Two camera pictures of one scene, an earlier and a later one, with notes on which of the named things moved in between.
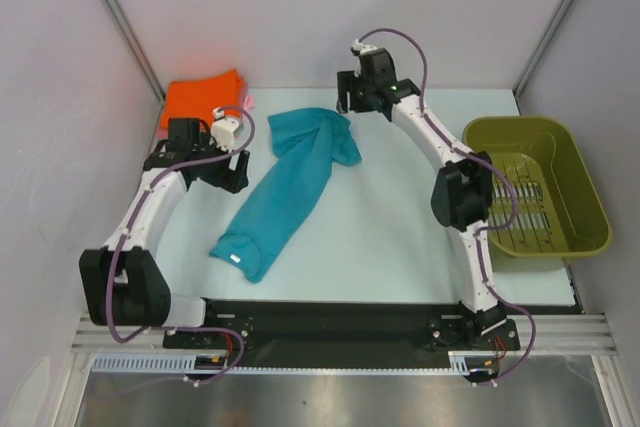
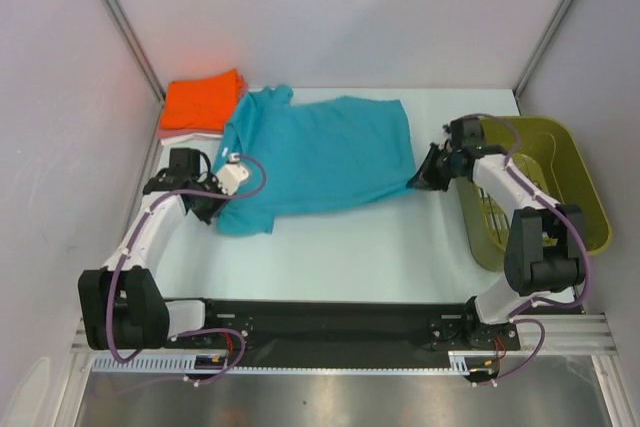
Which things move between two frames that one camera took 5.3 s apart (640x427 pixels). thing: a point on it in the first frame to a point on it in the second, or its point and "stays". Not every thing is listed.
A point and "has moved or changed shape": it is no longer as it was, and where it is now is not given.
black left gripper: x=237 y=179 to x=207 y=215
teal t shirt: x=313 y=141 has moved or changed shape
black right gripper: x=346 y=82 to x=426 y=178
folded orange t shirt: x=199 y=98 stays
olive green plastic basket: x=559 y=213 stays
